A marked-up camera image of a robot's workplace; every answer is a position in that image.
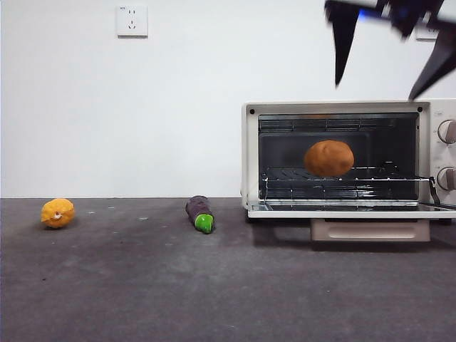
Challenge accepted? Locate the brown potato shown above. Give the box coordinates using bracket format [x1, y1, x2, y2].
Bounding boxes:
[303, 139, 356, 177]

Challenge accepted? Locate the oven door with tan handle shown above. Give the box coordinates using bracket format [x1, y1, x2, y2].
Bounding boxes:
[247, 202, 456, 244]

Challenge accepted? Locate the cream Toshiba toaster oven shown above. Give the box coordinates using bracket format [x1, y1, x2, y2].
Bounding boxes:
[242, 100, 456, 225]

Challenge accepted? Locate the purple toy eggplant green stem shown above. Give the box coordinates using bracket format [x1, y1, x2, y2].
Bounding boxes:
[185, 195, 217, 235]

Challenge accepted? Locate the yellow bumpy toy fruit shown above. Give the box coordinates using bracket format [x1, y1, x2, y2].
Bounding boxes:
[40, 198, 76, 230]

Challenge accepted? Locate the white wall socket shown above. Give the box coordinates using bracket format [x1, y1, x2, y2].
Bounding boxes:
[117, 4, 149, 39]
[415, 26, 441, 41]

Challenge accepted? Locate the metal wire oven rack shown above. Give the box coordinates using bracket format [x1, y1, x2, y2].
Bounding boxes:
[261, 166, 432, 184]

